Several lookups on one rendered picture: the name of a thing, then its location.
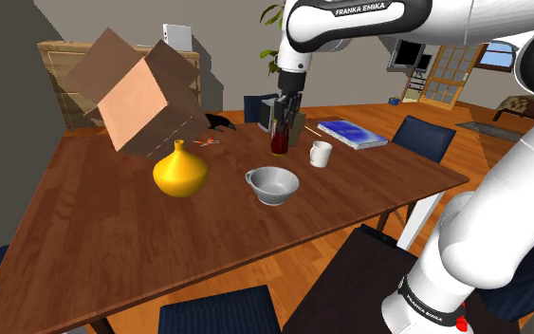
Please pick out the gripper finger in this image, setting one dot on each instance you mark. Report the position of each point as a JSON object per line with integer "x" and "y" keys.
{"x": 280, "y": 108}
{"x": 295, "y": 107}

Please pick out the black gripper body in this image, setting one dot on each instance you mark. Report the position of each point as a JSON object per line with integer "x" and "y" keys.
{"x": 292, "y": 83}

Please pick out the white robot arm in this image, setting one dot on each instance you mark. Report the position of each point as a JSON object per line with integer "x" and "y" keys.
{"x": 479, "y": 222}

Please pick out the grey box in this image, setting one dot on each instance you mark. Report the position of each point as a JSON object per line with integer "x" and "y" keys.
{"x": 266, "y": 115}

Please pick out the olive box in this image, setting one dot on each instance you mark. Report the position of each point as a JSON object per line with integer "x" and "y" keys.
{"x": 296, "y": 132}

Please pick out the wooden pencil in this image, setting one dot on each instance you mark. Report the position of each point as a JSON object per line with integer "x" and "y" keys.
{"x": 313, "y": 131}

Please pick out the dark red bottle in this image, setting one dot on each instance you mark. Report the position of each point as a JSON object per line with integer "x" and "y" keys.
{"x": 279, "y": 141}

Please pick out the white mug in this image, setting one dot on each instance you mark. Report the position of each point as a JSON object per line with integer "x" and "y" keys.
{"x": 320, "y": 155}

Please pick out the blue book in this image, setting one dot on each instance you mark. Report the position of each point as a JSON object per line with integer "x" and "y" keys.
{"x": 352, "y": 134}

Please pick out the black curved figure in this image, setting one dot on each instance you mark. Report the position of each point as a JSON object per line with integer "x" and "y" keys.
{"x": 218, "y": 122}

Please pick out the green house plant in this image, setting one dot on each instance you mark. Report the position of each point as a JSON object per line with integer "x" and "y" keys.
{"x": 271, "y": 18}

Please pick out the grey bowl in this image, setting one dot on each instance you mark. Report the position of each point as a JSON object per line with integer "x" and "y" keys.
{"x": 273, "y": 185}

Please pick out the red scissors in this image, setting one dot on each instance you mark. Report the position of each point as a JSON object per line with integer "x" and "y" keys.
{"x": 207, "y": 142}

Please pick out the yellow vase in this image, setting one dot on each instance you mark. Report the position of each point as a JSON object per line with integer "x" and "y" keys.
{"x": 181, "y": 173}

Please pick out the small shelf rack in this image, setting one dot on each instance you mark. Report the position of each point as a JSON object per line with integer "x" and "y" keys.
{"x": 413, "y": 85}

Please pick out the white box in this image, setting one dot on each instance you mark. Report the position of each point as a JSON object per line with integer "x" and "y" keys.
{"x": 177, "y": 37}

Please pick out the open brown cardboard box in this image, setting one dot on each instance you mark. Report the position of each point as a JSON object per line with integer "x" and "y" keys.
{"x": 130, "y": 104}

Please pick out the wooden glass pane door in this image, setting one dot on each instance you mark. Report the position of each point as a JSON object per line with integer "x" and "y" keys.
{"x": 451, "y": 76}

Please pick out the dark robot stand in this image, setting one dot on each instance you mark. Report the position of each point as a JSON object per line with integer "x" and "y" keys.
{"x": 349, "y": 287}

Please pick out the grey floor rug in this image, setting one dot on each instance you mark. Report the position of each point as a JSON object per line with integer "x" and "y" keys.
{"x": 484, "y": 130}

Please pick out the brown wooden table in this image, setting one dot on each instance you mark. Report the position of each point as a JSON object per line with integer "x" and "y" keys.
{"x": 109, "y": 222}

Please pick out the window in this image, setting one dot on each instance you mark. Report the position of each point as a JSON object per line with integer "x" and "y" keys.
{"x": 497, "y": 55}

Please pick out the light wooden dresser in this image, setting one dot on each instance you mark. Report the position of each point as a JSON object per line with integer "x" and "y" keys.
{"x": 58, "y": 64}

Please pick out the patterned low bed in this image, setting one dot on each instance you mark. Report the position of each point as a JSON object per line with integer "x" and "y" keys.
{"x": 523, "y": 105}

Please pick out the black wall television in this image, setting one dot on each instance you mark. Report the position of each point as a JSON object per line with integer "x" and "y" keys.
{"x": 407, "y": 53}

